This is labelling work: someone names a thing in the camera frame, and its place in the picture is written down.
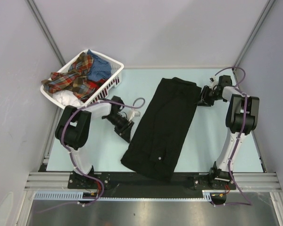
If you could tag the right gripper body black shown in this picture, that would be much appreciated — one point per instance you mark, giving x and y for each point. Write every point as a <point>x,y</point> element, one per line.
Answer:
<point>209,96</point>

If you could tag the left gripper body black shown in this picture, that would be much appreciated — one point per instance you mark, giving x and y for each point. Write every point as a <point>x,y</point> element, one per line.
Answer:
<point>120,123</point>

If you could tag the black long sleeve shirt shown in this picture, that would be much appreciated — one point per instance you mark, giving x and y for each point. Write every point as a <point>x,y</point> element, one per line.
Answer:
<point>158,140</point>

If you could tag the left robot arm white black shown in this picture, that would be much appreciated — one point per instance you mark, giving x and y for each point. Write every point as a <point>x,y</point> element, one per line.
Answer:
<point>74,125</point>

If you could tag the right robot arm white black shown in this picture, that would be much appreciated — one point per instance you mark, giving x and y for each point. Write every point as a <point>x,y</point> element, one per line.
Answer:
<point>241,119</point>

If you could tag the plaid long sleeve shirt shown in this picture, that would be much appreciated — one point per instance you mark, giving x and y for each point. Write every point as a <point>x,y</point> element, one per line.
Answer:
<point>74,80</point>

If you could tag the white laundry basket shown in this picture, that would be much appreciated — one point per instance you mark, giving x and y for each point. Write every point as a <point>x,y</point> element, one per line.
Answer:
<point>102,92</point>

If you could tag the red shirt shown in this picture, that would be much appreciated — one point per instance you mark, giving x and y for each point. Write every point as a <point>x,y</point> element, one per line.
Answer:
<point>96,84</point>

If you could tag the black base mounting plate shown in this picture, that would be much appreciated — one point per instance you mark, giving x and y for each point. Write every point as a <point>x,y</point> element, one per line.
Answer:
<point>182,185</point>

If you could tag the blue shirt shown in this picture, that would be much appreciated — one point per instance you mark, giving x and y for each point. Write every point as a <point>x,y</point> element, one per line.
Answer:
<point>100,69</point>

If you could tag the white shirt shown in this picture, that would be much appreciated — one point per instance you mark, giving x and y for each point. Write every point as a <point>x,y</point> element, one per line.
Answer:
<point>66,97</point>

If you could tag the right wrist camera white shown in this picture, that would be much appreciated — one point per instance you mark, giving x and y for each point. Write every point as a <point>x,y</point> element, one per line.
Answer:
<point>213,82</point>

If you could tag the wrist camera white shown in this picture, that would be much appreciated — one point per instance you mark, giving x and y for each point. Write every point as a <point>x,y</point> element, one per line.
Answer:
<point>213,82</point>
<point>132,114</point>

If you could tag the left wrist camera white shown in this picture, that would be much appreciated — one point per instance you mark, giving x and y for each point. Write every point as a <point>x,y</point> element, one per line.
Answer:
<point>132,114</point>

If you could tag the white slotted cable duct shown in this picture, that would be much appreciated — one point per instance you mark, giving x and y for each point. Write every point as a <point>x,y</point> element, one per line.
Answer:
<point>88,197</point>

